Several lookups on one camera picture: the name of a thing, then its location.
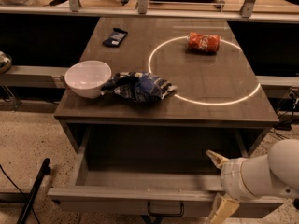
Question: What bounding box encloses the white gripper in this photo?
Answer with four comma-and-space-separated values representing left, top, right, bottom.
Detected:
206, 150, 257, 224

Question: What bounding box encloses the grey top drawer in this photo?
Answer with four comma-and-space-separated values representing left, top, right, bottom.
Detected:
47, 126, 286, 219

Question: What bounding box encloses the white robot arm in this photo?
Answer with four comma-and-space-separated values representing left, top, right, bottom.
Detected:
206, 139, 299, 224

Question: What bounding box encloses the blue crumpled chip bag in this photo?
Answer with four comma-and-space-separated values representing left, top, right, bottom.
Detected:
101, 72, 178, 103

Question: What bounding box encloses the orange soda can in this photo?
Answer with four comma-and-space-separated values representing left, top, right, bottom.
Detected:
187, 32, 221, 53

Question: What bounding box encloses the white bowl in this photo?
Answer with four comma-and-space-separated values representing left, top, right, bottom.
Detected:
64, 60, 111, 99

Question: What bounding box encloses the black pole stand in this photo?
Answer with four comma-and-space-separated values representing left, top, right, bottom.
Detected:
17, 158, 51, 224

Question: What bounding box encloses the dark blue snack bar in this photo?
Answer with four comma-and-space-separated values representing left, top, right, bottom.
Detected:
102, 28, 128, 47

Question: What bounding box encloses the plate with objects left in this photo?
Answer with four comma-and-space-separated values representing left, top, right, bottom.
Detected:
0, 51, 12, 74

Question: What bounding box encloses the black top drawer handle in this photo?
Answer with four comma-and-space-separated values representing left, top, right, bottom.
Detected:
147, 202, 185, 217

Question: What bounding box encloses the black cables right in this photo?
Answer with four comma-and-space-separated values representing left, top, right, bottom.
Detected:
269, 89, 299, 142

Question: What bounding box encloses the metal railing frame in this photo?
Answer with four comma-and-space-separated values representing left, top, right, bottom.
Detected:
0, 0, 299, 23

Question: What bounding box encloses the black floor cable left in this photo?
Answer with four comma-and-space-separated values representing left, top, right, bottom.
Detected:
0, 164, 41, 224

